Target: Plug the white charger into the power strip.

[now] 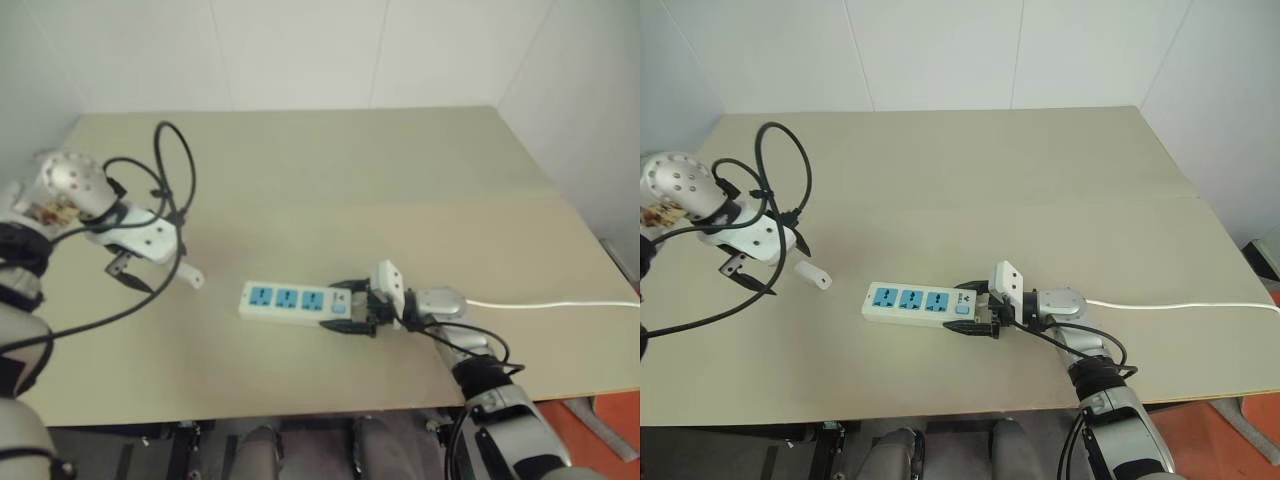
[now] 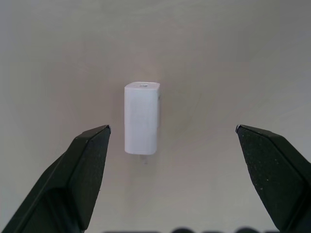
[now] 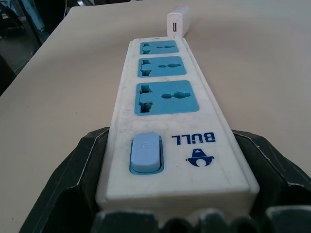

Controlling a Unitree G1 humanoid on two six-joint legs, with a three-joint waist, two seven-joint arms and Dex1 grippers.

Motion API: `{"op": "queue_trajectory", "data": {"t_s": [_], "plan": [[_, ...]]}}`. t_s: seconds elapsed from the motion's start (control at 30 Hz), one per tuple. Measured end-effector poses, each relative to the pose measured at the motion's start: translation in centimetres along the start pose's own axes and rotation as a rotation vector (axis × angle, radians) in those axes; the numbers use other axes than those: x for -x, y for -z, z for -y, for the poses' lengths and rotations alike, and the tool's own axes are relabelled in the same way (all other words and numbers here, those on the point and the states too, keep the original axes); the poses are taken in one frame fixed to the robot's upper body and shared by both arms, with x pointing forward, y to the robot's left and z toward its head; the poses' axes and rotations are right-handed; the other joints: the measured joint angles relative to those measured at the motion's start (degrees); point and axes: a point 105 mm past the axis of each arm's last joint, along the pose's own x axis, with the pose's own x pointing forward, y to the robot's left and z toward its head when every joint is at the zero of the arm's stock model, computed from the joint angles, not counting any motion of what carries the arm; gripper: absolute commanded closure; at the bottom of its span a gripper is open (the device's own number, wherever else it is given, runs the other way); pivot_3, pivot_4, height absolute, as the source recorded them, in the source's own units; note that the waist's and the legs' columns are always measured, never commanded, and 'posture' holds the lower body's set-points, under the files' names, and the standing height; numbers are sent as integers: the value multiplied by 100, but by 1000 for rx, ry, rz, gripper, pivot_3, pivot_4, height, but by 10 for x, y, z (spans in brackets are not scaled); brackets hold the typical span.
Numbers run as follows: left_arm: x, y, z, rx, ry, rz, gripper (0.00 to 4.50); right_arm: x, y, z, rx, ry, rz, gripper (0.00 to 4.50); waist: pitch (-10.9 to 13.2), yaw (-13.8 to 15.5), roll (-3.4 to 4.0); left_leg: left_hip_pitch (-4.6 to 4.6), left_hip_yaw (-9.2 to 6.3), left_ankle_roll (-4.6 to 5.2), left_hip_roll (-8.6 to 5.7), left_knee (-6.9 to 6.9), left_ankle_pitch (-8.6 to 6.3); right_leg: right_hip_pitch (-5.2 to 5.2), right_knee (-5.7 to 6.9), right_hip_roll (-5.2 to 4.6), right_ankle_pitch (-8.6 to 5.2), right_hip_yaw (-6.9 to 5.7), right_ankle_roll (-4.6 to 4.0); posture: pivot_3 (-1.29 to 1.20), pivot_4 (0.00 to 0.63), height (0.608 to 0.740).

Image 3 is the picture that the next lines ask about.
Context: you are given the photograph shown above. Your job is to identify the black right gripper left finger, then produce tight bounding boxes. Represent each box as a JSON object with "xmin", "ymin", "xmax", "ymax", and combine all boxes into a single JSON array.
[{"xmin": 18, "ymin": 127, "xmax": 110, "ymax": 233}]

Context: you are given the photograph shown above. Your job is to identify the blue cloth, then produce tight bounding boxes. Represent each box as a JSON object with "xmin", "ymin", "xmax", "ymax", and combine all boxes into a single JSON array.
[{"xmin": 18, "ymin": 0, "xmax": 46, "ymax": 34}]

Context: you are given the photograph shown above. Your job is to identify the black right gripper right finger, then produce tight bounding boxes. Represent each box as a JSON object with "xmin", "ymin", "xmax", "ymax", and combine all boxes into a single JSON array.
[{"xmin": 231, "ymin": 129, "xmax": 311, "ymax": 233}]

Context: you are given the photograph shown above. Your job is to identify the white usb charger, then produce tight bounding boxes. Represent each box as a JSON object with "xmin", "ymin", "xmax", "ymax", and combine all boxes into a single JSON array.
[{"xmin": 166, "ymin": 6, "xmax": 191, "ymax": 39}]

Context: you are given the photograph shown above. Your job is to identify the white power strip blue sockets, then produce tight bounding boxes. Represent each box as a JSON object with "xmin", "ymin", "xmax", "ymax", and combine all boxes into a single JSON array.
[{"xmin": 95, "ymin": 36, "xmax": 258, "ymax": 215}]

